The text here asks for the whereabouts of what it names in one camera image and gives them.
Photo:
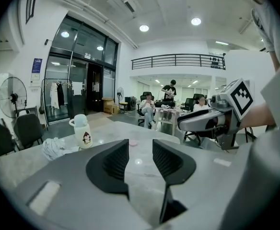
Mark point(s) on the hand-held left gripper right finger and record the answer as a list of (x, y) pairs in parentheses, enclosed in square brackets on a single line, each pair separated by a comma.
[(202, 188)]

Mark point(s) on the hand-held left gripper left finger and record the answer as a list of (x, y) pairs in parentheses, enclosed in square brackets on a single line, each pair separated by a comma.
[(77, 195)]

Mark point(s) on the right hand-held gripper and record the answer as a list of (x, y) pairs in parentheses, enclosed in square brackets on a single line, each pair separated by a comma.
[(241, 99)]

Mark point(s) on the person's right forearm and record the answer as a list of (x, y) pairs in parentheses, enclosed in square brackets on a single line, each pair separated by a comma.
[(255, 117)]

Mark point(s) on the black office chair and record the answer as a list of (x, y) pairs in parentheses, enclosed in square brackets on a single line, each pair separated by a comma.
[(143, 97), (192, 134)]

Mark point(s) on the small white table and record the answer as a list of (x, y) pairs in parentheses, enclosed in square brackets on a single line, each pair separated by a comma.
[(166, 110)]

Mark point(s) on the light blue folded umbrella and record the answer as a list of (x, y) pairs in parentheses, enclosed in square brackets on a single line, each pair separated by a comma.
[(56, 148)]

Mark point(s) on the white cartoon water bottle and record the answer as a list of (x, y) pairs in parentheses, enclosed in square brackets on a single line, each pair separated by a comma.
[(82, 133)]

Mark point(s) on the black metal railing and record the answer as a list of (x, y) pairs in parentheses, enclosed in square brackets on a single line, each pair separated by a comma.
[(176, 60)]

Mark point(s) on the black boxy appliance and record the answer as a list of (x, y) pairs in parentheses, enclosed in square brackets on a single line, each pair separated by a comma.
[(130, 103)]

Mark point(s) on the small black standing fan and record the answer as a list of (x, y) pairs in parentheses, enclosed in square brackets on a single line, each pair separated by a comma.
[(120, 94)]

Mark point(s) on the brown cardboard box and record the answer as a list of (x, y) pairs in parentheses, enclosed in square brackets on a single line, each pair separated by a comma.
[(115, 109), (107, 105)]

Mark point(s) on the round ceiling light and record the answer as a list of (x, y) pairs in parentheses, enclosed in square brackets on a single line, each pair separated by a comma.
[(144, 28), (195, 21)]

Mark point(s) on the black hanging garment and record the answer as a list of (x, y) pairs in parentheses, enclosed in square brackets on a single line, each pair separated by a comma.
[(61, 95)]

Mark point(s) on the black clothes rack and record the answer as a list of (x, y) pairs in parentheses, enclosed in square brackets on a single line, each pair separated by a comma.
[(42, 99)]

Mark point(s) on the white hanging garment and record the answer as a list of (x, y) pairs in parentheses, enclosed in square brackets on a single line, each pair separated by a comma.
[(54, 96)]

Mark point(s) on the white paper notice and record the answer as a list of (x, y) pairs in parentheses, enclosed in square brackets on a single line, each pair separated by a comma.
[(77, 88)]

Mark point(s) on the glass entrance door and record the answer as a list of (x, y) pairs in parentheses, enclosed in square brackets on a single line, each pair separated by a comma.
[(94, 87)]

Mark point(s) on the large black standing fan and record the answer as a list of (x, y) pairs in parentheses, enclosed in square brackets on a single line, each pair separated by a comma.
[(13, 97)]

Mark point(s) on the ceiling air conditioner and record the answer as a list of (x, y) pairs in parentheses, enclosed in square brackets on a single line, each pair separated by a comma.
[(130, 5)]

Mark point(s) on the blue wall poster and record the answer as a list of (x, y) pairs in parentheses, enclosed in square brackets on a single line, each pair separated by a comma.
[(37, 65)]

